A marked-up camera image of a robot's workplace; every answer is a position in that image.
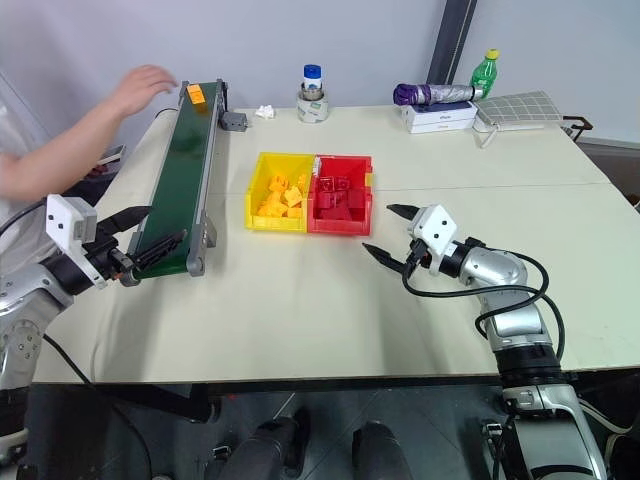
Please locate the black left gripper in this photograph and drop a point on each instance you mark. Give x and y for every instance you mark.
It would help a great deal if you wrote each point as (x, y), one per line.
(111, 256)

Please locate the yellow plastic bin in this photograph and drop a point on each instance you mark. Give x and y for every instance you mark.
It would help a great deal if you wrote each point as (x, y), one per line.
(265, 165)

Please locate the red plastic bin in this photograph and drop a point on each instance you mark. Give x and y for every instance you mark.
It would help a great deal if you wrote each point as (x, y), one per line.
(350, 167)

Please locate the green conveyor belt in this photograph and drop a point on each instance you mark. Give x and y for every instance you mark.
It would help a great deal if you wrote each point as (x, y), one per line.
(185, 165)

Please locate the yellow plastic block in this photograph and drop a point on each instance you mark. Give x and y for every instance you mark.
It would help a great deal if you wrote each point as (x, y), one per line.
(277, 183)
(296, 213)
(302, 180)
(295, 197)
(270, 205)

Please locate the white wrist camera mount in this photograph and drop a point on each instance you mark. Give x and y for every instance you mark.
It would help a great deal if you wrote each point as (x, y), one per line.
(62, 217)
(436, 225)

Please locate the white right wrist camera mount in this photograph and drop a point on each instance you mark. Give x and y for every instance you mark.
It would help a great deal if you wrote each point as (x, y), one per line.
(436, 225)

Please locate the white phone box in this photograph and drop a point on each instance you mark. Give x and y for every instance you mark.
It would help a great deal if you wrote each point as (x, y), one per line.
(440, 113)
(440, 127)

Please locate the black table frame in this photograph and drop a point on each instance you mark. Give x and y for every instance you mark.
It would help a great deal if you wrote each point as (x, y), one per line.
(150, 395)

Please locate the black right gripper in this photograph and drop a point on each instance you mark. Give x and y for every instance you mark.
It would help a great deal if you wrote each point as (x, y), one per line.
(418, 253)

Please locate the blue-capped small bottle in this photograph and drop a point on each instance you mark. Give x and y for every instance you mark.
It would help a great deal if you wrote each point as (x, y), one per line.
(312, 77)

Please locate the person's white shirt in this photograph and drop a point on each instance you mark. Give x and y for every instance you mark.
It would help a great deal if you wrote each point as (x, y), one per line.
(20, 240)

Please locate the smartphone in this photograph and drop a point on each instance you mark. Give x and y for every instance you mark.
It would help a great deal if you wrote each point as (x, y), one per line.
(113, 154)

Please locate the dark rounded shape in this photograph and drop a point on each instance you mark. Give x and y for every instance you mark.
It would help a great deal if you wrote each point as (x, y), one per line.
(380, 450)
(270, 447)

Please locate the red plastic block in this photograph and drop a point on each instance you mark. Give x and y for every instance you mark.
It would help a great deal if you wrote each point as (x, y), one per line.
(343, 183)
(326, 201)
(327, 184)
(355, 198)

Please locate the purple silver folded umbrella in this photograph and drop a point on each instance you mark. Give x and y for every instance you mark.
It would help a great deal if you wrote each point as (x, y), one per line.
(435, 93)

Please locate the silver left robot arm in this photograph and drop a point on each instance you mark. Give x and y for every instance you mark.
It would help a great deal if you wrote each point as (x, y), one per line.
(25, 300)

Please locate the dark gray post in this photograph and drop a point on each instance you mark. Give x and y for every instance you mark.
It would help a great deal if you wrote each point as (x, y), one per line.
(455, 40)

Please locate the person's bare hand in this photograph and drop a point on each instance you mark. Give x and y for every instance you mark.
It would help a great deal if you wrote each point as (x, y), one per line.
(142, 87)

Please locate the person's bare forearm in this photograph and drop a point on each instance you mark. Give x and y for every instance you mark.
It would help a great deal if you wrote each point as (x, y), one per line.
(60, 145)

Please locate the orange plastic block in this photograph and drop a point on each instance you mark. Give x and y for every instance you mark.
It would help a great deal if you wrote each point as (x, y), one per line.
(196, 96)

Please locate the green bottle yellow cap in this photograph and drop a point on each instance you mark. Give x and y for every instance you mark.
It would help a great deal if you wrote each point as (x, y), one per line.
(485, 75)

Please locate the gray power adapter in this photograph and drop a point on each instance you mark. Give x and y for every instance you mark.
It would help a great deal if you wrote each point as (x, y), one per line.
(234, 121)

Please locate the crumpled white paper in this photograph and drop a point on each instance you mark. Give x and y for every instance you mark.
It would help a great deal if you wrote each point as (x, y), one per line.
(265, 111)

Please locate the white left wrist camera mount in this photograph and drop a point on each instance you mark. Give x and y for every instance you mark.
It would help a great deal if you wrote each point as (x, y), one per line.
(62, 217)

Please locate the checked gray cloth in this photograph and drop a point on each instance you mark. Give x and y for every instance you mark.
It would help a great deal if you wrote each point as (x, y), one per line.
(520, 107)

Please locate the dark red object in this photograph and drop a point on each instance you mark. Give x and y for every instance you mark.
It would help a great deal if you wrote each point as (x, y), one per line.
(99, 173)

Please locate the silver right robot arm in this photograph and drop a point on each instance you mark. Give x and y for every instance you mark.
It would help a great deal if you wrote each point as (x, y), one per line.
(500, 270)

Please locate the blue-capped bottle in tape roll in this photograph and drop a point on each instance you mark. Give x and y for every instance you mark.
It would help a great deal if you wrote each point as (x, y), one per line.
(312, 111)

